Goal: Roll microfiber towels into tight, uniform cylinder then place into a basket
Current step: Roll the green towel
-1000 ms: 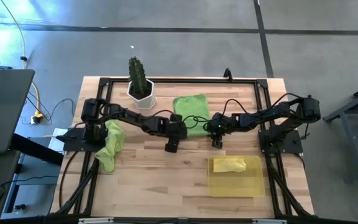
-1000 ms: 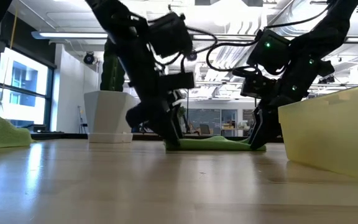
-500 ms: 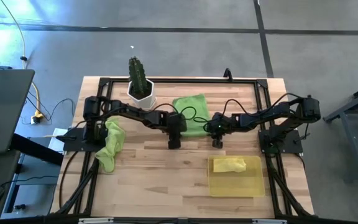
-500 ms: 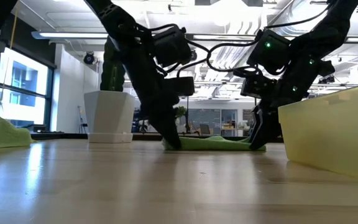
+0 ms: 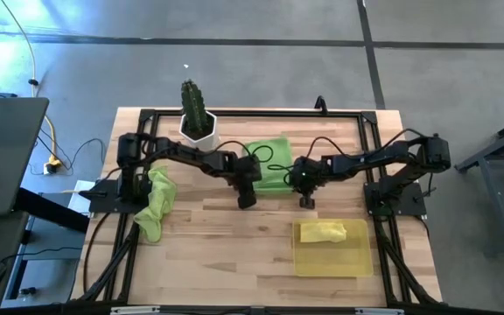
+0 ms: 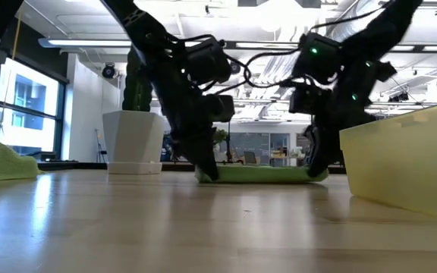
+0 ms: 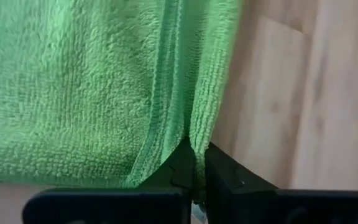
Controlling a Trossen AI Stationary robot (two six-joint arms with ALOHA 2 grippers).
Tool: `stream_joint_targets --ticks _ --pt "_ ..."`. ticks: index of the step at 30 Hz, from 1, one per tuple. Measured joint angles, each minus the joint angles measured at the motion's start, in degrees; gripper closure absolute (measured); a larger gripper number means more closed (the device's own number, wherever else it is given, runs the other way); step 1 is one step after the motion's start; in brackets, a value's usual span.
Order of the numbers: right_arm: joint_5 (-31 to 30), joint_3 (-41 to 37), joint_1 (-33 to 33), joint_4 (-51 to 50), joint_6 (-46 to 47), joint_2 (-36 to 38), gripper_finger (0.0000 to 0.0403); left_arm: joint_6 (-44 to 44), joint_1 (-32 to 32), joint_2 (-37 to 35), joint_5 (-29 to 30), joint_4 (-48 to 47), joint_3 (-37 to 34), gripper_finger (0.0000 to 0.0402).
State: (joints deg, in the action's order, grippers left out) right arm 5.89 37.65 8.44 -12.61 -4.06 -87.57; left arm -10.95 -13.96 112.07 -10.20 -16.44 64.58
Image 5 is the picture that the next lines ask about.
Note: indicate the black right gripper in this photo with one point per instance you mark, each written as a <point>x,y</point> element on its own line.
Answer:
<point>306,177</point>

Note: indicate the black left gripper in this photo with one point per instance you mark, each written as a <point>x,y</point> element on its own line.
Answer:
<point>247,172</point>

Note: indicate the yellow microfiber towel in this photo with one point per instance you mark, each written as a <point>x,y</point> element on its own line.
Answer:
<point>322,232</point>

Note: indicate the light green microfiber towel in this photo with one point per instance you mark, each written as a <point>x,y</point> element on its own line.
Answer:
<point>158,210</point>

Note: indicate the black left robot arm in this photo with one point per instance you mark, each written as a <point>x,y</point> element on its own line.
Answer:
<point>182,153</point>

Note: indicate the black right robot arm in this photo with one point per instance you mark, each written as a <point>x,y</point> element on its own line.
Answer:
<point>366,159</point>

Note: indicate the yellow translucent plastic basket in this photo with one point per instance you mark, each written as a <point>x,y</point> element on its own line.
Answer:
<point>335,260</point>

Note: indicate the green cactus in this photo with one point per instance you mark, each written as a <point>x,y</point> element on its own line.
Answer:
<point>193,109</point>

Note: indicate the white paper sheet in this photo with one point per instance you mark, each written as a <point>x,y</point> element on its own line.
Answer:
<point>79,201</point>

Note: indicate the black desk bar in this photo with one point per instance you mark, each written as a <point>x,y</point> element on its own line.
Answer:
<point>51,212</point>

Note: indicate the yellow power strip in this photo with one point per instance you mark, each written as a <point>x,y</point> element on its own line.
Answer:
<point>53,166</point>

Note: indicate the grey metal shelf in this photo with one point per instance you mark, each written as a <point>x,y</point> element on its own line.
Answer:
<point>51,245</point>

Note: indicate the dark grey desk top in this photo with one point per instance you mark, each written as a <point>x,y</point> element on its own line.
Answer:
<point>7,153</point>

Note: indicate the black aluminium table frame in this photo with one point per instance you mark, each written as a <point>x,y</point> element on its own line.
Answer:
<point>256,113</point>

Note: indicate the small black frame bracket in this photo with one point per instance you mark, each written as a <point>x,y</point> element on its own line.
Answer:
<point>320,104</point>

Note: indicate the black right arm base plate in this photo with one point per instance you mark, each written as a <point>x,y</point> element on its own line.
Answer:
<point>409,205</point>

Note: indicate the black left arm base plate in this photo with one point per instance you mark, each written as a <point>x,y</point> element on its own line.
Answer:
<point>103,199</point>

